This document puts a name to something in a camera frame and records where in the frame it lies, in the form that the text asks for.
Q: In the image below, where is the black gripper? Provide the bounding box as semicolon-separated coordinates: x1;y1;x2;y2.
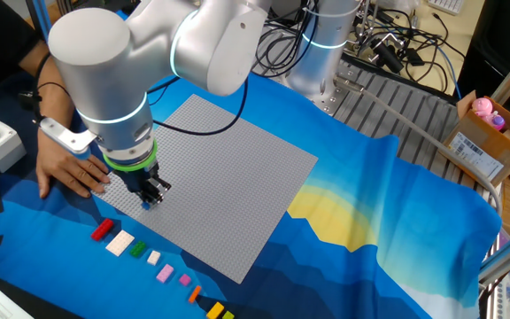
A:
113;161;172;206

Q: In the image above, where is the red Lego brick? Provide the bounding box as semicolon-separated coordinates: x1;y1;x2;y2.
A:
89;217;115;243

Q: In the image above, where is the gray Lego baseplate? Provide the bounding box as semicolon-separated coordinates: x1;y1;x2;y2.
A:
90;93;319;284

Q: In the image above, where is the person's left forearm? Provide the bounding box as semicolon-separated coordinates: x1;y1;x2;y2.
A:
18;40;77;147

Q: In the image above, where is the large white Lego plate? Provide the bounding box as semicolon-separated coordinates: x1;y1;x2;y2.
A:
104;230;135;258

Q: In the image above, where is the light pink Lego brick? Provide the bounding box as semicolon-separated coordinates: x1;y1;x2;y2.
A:
155;263;175;284

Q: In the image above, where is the yellow Lego brick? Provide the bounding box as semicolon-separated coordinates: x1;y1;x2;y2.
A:
205;301;226;319

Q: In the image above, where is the person's left hand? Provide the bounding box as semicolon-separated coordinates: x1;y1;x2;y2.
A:
35;136;112;199

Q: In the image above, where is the blue landscape print cloth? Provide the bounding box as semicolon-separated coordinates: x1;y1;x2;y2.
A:
0;9;503;319

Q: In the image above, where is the open cardboard box with label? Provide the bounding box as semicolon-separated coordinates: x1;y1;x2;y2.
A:
438;89;510;188

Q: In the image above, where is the pink pig toy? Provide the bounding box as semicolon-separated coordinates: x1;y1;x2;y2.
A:
471;97;495;119

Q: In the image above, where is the white keyboard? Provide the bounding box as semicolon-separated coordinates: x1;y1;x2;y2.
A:
427;0;467;17

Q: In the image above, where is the purple toy bottle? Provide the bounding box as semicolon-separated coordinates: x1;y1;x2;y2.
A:
486;112;506;132

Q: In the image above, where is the black cabinet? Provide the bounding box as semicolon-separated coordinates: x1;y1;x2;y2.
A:
456;0;510;130

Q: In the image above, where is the green flange ring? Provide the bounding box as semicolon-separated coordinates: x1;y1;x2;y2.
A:
102;139;159;173

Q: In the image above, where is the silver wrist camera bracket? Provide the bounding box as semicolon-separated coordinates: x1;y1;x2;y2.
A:
38;116;100;161

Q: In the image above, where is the black cable bundle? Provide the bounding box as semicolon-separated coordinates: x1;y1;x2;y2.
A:
252;8;321;80

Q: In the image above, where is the aluminium frame rail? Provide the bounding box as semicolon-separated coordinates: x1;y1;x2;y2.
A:
477;219;510;285

